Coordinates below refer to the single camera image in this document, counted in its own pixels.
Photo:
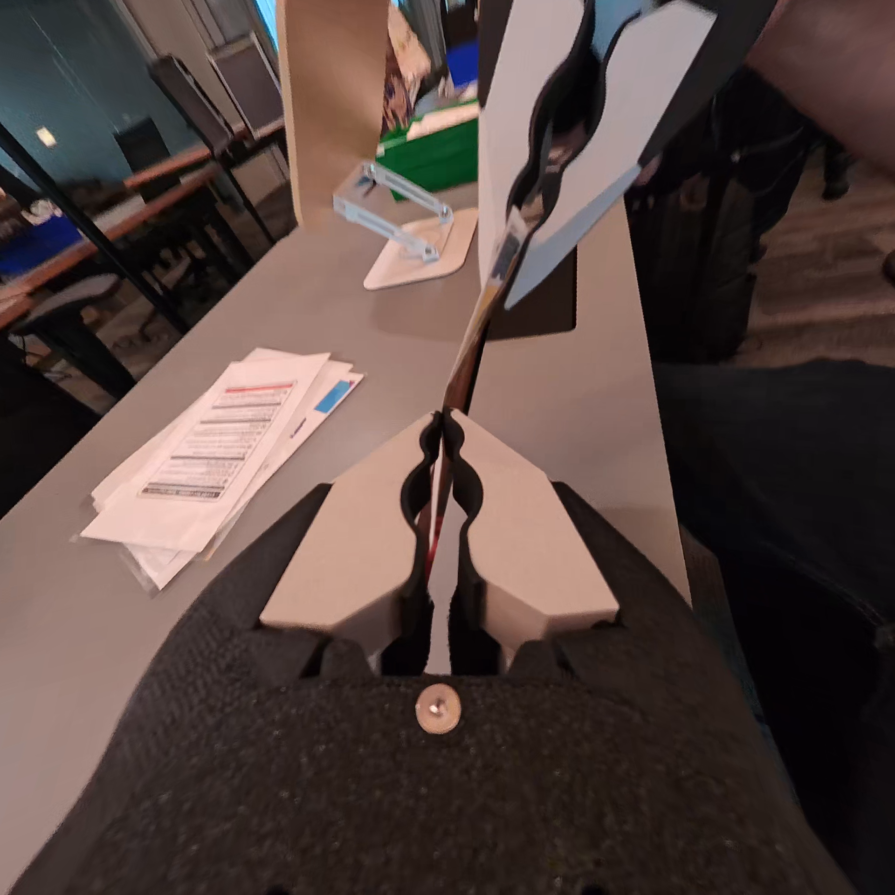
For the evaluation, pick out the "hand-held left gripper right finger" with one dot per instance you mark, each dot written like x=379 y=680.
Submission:
x=538 y=552

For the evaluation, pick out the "green plastic bin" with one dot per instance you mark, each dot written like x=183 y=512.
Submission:
x=433 y=161

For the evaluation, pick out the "blue plastic bin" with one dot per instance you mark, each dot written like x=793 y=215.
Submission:
x=463 y=66
x=35 y=248

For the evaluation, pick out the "black bag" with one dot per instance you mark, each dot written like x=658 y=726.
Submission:
x=699 y=280

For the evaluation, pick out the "pile of white papers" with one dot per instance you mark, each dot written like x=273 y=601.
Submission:
x=210 y=433

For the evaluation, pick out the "dark monitor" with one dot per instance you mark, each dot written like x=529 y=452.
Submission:
x=185 y=98

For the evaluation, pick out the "colourful printed box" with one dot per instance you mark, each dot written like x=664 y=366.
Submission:
x=405 y=77

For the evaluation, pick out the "white stand with clear arms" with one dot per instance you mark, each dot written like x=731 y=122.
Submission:
x=419 y=262

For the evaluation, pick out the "tan plywood board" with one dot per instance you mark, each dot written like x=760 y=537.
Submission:
x=335 y=105

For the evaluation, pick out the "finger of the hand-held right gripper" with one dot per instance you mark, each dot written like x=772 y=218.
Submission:
x=503 y=84
x=650 y=70

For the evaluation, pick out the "grey office chair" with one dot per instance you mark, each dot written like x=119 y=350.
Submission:
x=70 y=293

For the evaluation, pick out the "person's right forearm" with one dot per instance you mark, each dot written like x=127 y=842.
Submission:
x=825 y=84

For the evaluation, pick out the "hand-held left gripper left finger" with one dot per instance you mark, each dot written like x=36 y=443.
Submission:
x=342 y=559

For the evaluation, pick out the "wooden-edged desk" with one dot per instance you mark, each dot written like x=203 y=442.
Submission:
x=84 y=248

